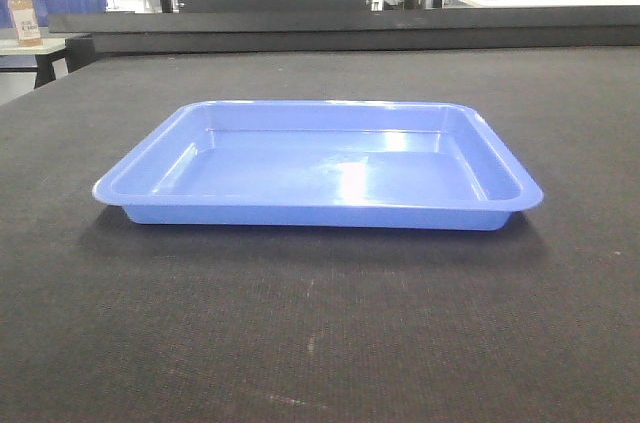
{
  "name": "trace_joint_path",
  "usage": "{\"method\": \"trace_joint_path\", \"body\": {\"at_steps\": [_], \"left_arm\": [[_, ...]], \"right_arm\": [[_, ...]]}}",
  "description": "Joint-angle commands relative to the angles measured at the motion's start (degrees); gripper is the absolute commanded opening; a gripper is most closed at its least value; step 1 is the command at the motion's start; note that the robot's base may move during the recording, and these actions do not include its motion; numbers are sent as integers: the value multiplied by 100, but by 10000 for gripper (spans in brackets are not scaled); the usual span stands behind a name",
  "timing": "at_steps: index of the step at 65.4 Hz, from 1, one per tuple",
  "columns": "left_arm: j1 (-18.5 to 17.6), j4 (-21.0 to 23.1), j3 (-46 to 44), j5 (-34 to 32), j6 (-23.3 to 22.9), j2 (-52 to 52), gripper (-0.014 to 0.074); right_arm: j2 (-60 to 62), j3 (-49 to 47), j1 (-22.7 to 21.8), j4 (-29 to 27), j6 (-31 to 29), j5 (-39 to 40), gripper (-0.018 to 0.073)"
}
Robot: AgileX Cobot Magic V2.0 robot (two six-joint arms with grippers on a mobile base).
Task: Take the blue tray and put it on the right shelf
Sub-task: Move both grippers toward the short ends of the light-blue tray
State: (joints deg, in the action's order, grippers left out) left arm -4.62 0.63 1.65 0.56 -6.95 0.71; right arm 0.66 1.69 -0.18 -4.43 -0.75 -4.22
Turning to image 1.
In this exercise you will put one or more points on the light side table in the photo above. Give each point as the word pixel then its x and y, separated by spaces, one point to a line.
pixel 77 52

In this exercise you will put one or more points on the orange drink bottle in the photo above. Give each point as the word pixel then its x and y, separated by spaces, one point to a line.
pixel 25 23

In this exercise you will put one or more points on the blue plastic tray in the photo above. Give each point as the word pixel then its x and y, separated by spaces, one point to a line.
pixel 417 165

